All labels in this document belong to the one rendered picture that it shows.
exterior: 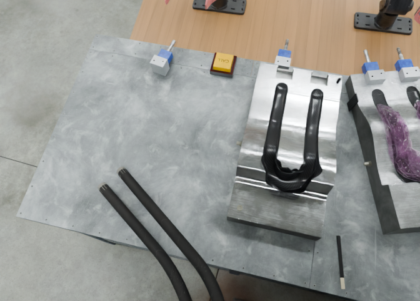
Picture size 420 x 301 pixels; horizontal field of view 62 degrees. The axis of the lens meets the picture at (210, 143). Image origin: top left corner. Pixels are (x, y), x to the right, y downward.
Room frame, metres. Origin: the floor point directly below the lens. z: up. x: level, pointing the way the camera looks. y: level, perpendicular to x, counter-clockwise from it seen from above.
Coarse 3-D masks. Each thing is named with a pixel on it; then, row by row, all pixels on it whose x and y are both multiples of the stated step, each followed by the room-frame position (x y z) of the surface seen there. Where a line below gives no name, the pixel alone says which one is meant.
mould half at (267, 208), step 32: (256, 96) 0.54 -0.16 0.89; (288, 96) 0.52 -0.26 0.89; (256, 128) 0.43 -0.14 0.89; (288, 128) 0.42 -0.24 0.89; (320, 128) 0.41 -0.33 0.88; (256, 160) 0.31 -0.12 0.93; (288, 160) 0.30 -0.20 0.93; (320, 160) 0.29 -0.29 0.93; (256, 192) 0.24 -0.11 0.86; (320, 192) 0.22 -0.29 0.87; (256, 224) 0.16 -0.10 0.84; (288, 224) 0.14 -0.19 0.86; (320, 224) 0.13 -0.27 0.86
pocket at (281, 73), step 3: (279, 69) 0.63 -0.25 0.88; (282, 69) 0.63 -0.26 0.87; (285, 69) 0.63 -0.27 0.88; (276, 72) 0.63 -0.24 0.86; (279, 72) 0.63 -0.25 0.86; (282, 72) 0.62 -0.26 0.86; (285, 72) 0.62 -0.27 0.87; (288, 72) 0.62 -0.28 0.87; (291, 72) 0.62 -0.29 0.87; (276, 75) 0.62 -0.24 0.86; (279, 75) 0.62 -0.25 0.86; (282, 75) 0.61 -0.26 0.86; (285, 75) 0.61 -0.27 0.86; (288, 75) 0.61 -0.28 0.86; (291, 75) 0.61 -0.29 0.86; (285, 78) 0.60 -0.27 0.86; (288, 78) 0.60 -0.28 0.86; (291, 78) 0.60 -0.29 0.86
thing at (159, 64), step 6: (174, 42) 0.82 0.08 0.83; (168, 48) 0.80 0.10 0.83; (162, 54) 0.77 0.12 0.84; (168, 54) 0.77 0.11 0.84; (156, 60) 0.74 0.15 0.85; (162, 60) 0.74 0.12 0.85; (168, 60) 0.75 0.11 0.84; (156, 66) 0.72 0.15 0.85; (162, 66) 0.71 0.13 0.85; (168, 66) 0.73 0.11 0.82; (156, 72) 0.72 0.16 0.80; (162, 72) 0.71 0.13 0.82
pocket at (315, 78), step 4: (312, 76) 0.59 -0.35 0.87; (316, 76) 0.59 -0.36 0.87; (320, 76) 0.59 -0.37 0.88; (324, 76) 0.58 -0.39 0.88; (328, 76) 0.58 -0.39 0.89; (312, 80) 0.58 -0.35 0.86; (316, 80) 0.58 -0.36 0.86; (320, 80) 0.58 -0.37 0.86; (324, 80) 0.58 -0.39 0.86; (320, 84) 0.56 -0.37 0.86; (324, 84) 0.56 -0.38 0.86
